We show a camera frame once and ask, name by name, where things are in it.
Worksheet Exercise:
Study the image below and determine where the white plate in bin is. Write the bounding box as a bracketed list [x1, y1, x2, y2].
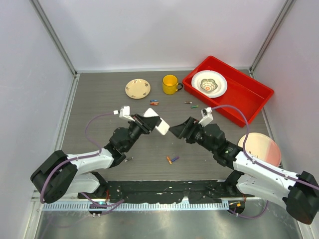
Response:
[191, 70, 228, 98]

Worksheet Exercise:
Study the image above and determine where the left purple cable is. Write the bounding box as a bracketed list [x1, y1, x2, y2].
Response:
[39, 112, 125, 216]

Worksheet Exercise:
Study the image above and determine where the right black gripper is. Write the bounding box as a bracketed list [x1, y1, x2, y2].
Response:
[168, 117, 216, 154]

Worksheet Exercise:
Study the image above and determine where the slotted cable duct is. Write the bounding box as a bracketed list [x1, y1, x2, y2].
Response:
[42, 200, 229, 212]

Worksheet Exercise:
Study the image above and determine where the cream floral plate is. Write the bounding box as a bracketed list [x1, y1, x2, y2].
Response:
[125, 79, 151, 99]

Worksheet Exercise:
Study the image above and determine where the orange battery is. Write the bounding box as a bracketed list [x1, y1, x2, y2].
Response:
[166, 156, 172, 165]

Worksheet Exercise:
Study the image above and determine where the yellow mug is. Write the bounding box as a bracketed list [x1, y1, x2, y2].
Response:
[162, 75, 183, 95]

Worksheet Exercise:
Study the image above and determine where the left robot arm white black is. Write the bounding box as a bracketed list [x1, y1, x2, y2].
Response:
[30, 109, 169, 204]

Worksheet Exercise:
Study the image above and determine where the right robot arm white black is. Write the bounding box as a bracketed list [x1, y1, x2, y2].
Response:
[169, 117, 319, 225]

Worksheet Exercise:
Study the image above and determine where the white remote control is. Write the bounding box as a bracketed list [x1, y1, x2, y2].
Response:
[143, 108, 170, 135]

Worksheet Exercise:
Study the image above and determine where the small patterned bowl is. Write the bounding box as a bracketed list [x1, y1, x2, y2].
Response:
[200, 79, 218, 92]

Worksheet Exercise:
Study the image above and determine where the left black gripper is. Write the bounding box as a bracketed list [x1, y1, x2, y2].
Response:
[124, 114, 160, 152]

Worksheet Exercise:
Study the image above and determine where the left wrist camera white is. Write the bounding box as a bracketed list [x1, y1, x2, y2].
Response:
[113, 106, 134, 121]

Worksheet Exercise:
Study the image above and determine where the pink rimmed plate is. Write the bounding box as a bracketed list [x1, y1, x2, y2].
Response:
[245, 132, 282, 167]

